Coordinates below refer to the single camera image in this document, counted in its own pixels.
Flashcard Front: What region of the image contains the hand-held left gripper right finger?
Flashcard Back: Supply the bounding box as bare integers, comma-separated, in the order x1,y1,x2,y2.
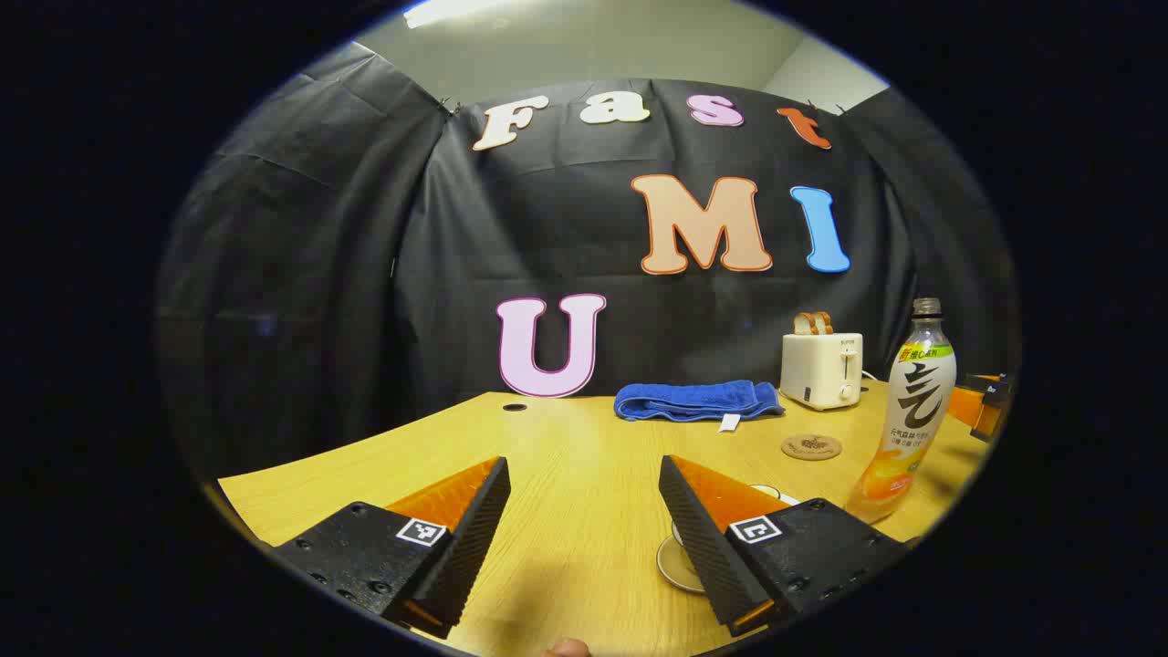
659,454,909,638

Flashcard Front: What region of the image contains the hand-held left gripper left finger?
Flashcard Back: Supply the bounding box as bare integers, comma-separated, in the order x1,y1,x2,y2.
271,456,512,640

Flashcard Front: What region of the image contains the white toaster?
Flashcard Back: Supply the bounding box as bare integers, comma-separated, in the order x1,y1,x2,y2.
780,331,865,412

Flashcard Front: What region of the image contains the plastic water bottle orange drink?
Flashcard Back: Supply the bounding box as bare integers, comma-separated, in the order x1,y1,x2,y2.
844,297,957,526

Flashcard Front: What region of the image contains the white saucer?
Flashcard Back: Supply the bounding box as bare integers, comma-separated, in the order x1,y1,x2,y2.
656,534,709,595

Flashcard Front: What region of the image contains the black backdrop cloth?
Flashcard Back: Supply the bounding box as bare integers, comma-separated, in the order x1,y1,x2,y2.
155,41,1021,485

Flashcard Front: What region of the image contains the round cork coaster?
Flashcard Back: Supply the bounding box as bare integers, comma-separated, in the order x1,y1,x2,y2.
781,433,843,462

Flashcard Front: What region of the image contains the blue folded towel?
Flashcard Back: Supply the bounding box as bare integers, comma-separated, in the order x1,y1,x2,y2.
613,380,786,433

